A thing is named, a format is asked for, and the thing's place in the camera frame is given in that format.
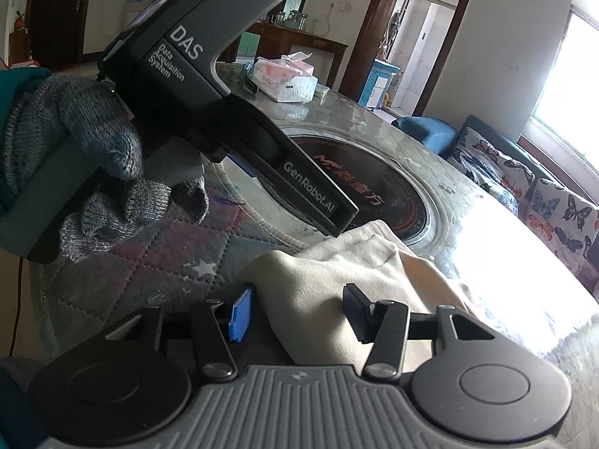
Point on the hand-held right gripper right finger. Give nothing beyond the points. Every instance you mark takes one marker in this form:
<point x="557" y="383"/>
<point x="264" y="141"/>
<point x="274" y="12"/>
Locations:
<point x="356" y="311"/>

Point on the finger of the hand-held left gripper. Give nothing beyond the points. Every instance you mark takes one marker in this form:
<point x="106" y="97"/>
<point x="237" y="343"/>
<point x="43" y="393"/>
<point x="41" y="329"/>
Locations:
<point x="334" y="225"/>

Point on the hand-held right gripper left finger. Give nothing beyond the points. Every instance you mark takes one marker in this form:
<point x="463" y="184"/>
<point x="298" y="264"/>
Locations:
<point x="241" y="313"/>

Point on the cream shirt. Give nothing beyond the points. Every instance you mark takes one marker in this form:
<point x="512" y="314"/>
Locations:
<point x="318" y="280"/>

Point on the person's left forearm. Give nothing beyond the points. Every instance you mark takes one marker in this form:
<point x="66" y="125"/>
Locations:
<point x="18" y="83"/>

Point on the person's left hand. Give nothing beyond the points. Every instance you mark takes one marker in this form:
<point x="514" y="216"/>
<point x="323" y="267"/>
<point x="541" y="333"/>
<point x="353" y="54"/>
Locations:
<point x="84" y="112"/>

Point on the round black induction cooktop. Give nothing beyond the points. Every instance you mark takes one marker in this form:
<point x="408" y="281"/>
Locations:
<point x="374" y="182"/>

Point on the small black device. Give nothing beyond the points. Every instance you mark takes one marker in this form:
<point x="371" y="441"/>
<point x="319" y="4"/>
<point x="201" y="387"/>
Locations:
<point x="250" y="79"/>

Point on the dark wooden sideboard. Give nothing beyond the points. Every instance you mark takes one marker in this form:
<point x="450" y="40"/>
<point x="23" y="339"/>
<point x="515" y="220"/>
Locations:
<point x="290" y="42"/>

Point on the glass jar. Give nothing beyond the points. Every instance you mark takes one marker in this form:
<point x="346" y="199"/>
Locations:
<point x="304" y="21"/>
<point x="292" y="19"/>

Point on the pink white tissue pack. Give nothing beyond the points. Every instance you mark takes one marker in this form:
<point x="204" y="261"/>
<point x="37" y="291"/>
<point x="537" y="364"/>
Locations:
<point x="285" y="82"/>

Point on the blue sofa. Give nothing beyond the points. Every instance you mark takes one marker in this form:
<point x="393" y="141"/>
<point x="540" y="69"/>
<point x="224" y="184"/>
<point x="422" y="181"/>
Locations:
<point x="421" y="128"/>

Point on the dark wooden door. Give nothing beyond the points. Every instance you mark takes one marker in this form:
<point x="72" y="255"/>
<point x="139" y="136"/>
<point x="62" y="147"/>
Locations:
<point x="56" y="14"/>

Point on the small green white box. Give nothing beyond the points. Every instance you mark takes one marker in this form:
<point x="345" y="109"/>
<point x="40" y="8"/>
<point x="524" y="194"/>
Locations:
<point x="322" y="92"/>

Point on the blue cabinet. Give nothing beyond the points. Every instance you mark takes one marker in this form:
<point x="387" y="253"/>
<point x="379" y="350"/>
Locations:
<point x="378" y="84"/>

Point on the butterfly print pillow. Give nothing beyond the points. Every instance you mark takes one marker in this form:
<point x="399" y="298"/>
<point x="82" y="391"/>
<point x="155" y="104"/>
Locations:
<point x="561" y="224"/>
<point x="503" y="159"/>
<point x="482" y="182"/>

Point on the red fire extinguisher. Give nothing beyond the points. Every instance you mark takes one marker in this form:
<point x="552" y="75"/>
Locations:
<point x="19" y="37"/>

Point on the hanging dark cloth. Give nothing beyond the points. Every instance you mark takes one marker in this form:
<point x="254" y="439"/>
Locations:
<point x="394" y="32"/>

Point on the person's teal jacket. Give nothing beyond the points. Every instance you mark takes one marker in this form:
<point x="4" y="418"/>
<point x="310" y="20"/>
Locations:
<point x="14" y="411"/>

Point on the window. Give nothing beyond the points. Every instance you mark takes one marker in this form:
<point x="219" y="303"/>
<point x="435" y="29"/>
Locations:
<point x="571" y="79"/>

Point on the white wall socket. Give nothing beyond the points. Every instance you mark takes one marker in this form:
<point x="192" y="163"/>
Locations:
<point x="339" y="5"/>

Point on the dark wooden door frame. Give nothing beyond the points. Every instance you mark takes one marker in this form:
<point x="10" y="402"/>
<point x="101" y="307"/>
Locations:
<point x="369" y="32"/>

